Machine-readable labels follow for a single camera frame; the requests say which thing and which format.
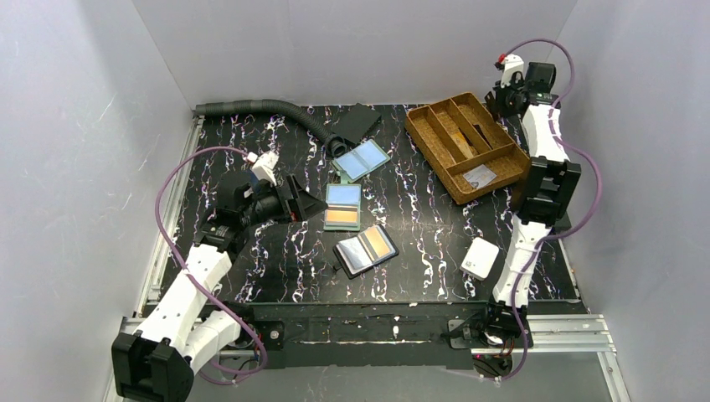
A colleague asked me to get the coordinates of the green card holder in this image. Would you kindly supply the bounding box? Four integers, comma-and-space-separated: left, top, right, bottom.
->
332, 139, 391, 183
324, 183, 362, 231

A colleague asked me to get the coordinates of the black card holder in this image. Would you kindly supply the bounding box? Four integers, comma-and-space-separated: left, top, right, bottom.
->
333, 224, 399, 280

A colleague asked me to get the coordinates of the orange credit card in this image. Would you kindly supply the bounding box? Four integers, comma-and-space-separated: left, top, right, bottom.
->
363, 226, 392, 259

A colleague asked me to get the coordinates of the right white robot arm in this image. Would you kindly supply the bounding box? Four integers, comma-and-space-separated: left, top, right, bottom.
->
486, 54, 581, 310

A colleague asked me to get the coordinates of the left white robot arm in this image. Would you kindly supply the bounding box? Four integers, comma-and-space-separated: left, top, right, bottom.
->
111, 173, 327, 401

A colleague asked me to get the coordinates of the card in tray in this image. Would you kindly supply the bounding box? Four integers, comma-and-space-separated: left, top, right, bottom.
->
463, 164, 497, 189

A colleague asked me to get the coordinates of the blue snap wallet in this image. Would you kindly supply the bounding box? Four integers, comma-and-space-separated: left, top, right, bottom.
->
246, 171, 259, 188

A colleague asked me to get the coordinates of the wooden piece in tray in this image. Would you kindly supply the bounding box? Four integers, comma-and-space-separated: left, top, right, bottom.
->
450, 130, 477, 159

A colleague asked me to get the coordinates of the wicker divided tray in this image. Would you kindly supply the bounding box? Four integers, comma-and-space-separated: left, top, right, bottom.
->
404, 92, 530, 205

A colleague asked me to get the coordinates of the black square pad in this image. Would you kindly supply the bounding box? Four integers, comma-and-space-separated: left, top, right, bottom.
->
332, 103, 382, 147

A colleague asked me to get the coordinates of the black box right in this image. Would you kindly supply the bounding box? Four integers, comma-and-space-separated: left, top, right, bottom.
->
512, 181, 571, 232

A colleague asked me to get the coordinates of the white box with code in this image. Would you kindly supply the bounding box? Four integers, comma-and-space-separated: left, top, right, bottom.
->
459, 237, 500, 281

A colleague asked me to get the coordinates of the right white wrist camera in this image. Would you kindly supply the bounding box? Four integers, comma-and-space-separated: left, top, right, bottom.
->
496, 54, 525, 88

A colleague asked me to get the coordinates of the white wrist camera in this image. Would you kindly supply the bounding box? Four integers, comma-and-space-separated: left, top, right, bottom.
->
246, 151, 279, 185
496, 54, 525, 88

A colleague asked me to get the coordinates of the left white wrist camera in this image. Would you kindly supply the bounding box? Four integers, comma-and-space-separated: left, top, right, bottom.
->
246, 151, 279, 185

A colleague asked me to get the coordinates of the grey corrugated hose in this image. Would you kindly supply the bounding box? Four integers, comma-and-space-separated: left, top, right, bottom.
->
195, 100, 352, 159

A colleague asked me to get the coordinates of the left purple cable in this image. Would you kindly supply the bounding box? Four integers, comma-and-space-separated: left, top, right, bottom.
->
155, 146, 269, 386

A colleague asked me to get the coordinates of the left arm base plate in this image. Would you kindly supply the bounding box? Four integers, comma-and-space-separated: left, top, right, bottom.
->
200, 318, 285, 352

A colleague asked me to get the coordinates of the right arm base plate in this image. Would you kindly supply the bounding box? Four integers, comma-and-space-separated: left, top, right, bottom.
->
440, 316, 534, 354

